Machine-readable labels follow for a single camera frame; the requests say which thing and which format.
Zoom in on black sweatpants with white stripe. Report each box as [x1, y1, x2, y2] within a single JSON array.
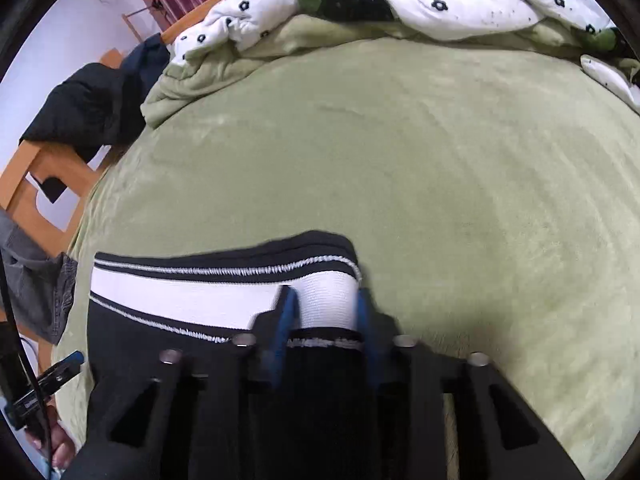
[[62, 228, 402, 480]]

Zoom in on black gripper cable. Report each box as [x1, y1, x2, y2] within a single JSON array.
[[0, 253, 57, 480]]

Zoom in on white floral duvet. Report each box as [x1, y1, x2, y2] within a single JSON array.
[[171, 0, 639, 110]]

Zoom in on wooden bed frame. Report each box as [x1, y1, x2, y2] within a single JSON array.
[[0, 0, 237, 376]]

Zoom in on person's left hand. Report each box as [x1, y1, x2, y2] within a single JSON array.
[[47, 404, 76, 470]]

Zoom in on grey denim jeans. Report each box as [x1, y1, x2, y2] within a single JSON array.
[[1, 210, 77, 344]]

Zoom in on black jacket on bedframe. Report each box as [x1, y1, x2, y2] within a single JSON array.
[[21, 63, 149, 162]]

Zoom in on wooden coat rack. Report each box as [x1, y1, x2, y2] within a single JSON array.
[[120, 0, 170, 42]]

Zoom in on dark blue garment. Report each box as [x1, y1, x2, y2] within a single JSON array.
[[120, 34, 170, 96]]

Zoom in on green plush bed blanket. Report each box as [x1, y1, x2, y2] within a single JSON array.
[[53, 15, 639, 479]]

